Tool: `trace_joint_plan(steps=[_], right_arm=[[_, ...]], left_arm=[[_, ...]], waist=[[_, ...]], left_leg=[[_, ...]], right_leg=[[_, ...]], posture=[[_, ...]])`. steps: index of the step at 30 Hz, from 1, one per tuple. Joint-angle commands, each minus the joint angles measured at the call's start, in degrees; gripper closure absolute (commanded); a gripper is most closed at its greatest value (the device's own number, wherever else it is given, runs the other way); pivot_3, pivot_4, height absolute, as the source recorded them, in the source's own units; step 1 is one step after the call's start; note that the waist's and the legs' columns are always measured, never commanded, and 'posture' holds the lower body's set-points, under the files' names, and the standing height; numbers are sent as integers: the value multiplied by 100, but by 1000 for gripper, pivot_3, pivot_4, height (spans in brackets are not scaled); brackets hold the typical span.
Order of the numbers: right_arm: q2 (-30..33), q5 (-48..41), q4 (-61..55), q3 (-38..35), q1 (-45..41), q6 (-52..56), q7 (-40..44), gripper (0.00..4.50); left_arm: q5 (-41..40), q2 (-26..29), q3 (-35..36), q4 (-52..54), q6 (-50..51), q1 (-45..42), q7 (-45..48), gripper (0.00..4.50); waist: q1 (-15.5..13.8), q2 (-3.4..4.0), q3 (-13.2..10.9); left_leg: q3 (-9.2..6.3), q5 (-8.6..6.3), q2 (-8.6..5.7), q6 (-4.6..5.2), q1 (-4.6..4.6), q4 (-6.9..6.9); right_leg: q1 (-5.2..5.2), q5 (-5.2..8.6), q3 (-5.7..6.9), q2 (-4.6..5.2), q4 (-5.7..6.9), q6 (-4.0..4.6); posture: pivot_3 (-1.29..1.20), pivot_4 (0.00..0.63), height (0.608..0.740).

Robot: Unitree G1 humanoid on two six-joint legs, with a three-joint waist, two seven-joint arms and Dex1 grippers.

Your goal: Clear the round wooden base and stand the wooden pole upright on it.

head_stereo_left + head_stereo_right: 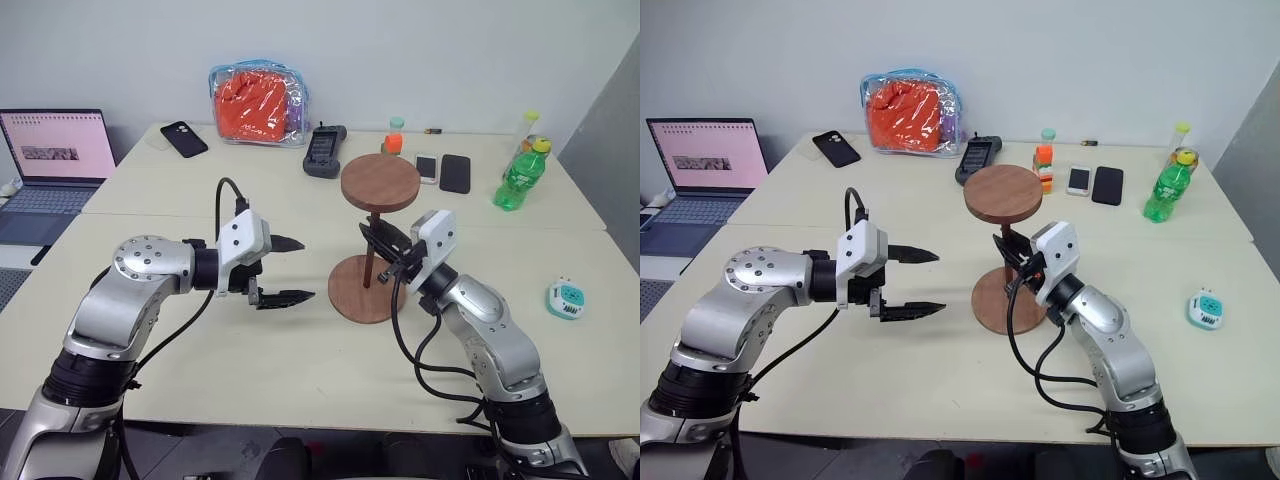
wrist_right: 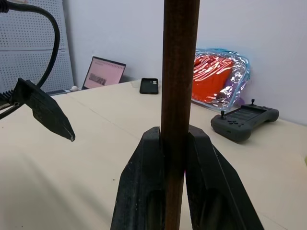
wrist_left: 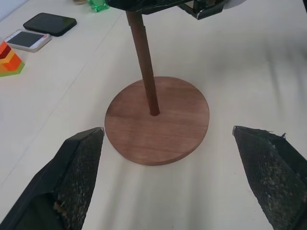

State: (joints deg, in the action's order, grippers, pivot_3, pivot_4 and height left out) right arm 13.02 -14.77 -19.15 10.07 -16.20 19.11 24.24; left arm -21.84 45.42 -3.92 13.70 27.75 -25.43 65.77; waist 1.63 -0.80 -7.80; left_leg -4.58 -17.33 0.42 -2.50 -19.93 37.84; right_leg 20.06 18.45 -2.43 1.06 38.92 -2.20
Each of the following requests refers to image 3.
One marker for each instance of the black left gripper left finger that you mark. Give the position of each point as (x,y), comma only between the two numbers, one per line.
(60,182)

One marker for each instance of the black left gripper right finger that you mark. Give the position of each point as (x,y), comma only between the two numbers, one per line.
(271,177)

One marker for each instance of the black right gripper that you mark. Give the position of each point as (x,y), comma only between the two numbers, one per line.
(206,8)

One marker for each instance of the brown wooden pole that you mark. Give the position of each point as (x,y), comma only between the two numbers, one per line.
(144,57)

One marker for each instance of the round wooden base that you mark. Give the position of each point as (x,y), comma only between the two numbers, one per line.
(163,134)

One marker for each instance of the green plastic bottle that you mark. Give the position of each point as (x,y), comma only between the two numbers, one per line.
(97,4)

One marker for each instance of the black smartphone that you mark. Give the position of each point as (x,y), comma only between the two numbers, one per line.
(49,24)

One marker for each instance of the white smartphone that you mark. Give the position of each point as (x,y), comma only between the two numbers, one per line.
(27,39)

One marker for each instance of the orange green block stack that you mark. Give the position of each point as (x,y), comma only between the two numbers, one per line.
(10,62)

